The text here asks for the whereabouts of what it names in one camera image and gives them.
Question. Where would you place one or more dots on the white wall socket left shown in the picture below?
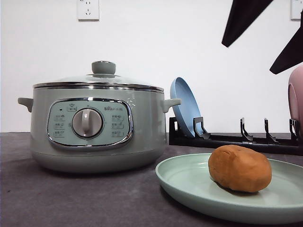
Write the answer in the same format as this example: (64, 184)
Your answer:
(88, 10)

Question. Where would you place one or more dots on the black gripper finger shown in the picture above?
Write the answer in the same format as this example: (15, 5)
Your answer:
(242, 13)
(292, 55)

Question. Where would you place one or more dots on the brown potato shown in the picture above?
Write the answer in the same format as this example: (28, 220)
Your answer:
(240, 169)

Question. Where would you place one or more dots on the green electric steamer pot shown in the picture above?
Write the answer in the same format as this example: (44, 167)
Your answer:
(97, 126)

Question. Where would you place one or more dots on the pink plate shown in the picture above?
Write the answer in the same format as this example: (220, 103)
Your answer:
(295, 97)

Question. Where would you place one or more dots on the white wall socket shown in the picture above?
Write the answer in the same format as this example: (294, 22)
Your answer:
(296, 7)
(88, 10)

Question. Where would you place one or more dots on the blue plate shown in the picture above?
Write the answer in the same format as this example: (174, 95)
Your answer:
(188, 109)

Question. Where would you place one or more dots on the glass steamer lid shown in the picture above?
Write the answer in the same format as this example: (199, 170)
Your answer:
(103, 76)

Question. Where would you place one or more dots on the green plate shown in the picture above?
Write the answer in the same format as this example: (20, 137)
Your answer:
(188, 180)

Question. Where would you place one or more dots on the white wall socket right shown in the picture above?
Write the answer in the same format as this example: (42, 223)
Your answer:
(296, 7)

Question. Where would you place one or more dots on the black dish rack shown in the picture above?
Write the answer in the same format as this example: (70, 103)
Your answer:
(270, 145)

